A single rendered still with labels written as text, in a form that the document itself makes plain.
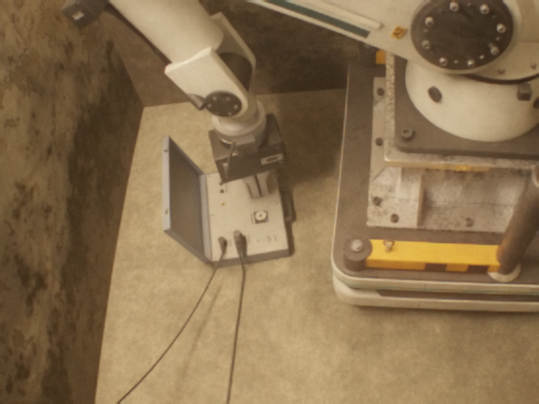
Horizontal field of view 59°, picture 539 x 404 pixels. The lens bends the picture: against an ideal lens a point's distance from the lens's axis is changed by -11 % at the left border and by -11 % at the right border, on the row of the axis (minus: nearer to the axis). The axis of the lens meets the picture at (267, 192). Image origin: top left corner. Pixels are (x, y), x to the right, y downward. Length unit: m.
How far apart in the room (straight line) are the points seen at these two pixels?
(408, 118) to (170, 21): 0.64
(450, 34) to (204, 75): 0.65
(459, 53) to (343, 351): 1.04
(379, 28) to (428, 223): 0.68
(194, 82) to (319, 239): 0.78
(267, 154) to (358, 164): 0.29
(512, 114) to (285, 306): 0.98
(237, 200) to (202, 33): 0.80
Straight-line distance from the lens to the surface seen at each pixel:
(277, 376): 1.73
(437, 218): 1.56
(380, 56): 1.92
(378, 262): 1.44
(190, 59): 1.36
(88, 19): 1.26
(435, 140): 1.35
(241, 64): 1.48
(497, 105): 1.29
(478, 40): 1.08
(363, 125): 1.76
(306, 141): 2.14
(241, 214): 1.92
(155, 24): 1.30
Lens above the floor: 1.67
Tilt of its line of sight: 56 degrees down
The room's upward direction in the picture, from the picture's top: 15 degrees counter-clockwise
